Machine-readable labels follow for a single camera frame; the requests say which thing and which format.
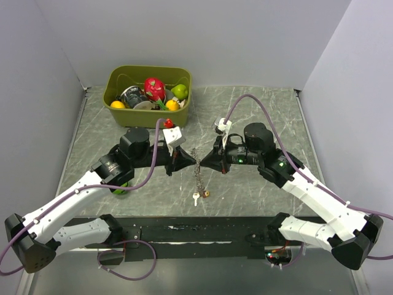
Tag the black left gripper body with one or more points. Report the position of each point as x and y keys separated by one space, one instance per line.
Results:
x=163 y=157

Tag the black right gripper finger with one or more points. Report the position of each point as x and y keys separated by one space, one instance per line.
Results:
x=214 y=155
x=212 y=164

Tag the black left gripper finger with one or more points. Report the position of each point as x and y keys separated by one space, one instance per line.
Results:
x=183 y=163
x=182 y=155

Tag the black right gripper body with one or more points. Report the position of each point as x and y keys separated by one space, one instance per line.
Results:
x=237 y=153

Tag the silver key yellow tag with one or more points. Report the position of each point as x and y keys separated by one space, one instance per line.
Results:
x=197 y=196

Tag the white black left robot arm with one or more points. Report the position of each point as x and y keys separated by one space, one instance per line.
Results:
x=37 y=238

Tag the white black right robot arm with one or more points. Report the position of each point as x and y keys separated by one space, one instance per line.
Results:
x=348 y=234

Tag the right orange toy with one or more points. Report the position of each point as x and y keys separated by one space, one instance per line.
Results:
x=172 y=105

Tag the orange toy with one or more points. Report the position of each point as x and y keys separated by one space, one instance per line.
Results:
x=117 y=104
x=172 y=105

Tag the green watermelon toy ball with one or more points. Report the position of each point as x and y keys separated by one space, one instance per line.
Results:
x=120 y=191

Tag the green apple toy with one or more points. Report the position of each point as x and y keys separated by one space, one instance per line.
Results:
x=180 y=91

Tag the red dragon fruit toy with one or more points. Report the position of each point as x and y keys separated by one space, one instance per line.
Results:
x=154 y=89

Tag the black paper cup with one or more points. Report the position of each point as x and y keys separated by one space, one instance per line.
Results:
x=134 y=98

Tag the left orange toy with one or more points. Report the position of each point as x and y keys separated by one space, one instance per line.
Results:
x=117 y=104

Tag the olive green plastic bin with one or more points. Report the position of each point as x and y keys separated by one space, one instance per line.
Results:
x=130 y=75

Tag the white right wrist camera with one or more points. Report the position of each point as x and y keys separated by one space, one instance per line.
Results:
x=222 y=128

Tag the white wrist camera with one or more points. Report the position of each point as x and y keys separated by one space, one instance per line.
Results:
x=173 y=138
x=222 y=128

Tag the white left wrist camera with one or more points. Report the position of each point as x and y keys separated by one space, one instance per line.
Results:
x=173 y=138

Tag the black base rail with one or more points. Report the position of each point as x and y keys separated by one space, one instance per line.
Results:
x=197 y=237

